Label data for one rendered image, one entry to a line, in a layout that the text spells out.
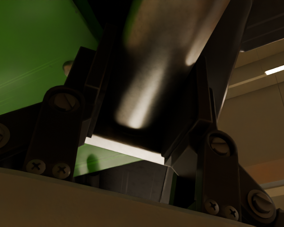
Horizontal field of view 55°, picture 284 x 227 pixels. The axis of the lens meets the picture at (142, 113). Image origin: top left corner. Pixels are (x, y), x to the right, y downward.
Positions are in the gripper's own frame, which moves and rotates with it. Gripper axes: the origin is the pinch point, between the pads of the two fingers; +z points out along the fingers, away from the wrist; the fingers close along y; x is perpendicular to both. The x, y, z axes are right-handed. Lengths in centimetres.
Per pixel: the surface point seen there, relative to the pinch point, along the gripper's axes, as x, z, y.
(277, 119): -328, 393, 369
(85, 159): -9.5, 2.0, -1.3
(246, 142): -364, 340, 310
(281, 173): -179, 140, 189
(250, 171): -202, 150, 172
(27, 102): -5.5, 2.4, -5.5
